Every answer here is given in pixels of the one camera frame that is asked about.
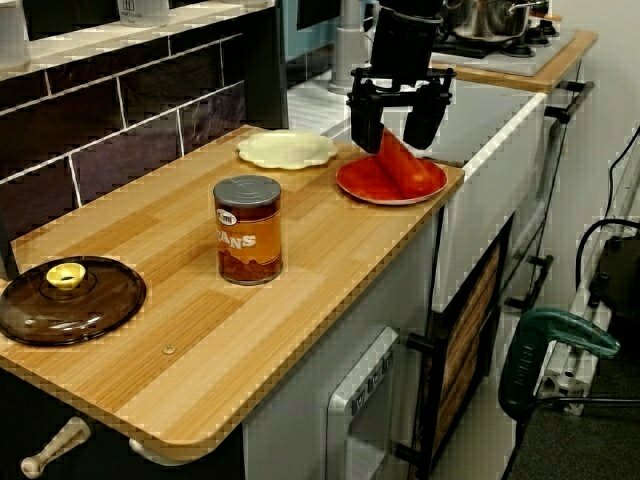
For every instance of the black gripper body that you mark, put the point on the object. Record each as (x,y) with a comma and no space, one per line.
(400,50)

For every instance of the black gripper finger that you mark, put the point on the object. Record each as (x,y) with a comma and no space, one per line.
(425,122)
(367,125)

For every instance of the red toy sausage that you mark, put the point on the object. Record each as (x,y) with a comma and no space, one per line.
(407,172)

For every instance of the brown beans can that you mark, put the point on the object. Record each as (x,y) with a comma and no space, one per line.
(247,235)

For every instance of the brown glass lid yellow knob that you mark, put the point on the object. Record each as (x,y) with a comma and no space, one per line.
(100,305)

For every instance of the grey toy faucet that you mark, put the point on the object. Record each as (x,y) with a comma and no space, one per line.
(345,50)

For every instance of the red round plate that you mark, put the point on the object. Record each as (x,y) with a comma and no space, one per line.
(360,180)

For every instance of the white toy sink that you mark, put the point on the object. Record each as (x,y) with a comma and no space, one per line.
(500,130)

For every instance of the cream scalloped plate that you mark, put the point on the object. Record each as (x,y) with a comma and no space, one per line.
(285,149)

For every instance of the steel cooking pot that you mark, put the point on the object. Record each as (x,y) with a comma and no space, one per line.
(490,17)

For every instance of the grey toy hob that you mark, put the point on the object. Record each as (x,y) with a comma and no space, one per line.
(530,60)

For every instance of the small orange toy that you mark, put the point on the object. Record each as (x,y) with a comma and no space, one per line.
(547,17)

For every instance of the black electronics box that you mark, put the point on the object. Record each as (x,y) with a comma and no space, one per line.
(617,275)

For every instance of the small white lidded jar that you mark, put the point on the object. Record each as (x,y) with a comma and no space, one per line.
(142,12)

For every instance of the cream shelf ledge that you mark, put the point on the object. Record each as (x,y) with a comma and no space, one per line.
(100,45)

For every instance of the brass counter screw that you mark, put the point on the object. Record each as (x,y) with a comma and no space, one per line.
(169,350)

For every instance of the white toy oven panel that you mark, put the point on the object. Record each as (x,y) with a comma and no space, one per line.
(340,425)

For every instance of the white toy kitchen cabinet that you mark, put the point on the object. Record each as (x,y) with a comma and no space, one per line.
(290,425)

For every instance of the white plastic container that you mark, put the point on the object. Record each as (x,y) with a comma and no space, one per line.
(12,30)

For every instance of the dark grey shelf post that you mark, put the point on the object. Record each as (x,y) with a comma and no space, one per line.
(7,250)
(265,65)

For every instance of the wood door black frame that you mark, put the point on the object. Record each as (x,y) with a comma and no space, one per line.
(465,350)

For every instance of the aluminium extrusion rail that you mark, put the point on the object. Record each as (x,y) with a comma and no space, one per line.
(560,380)

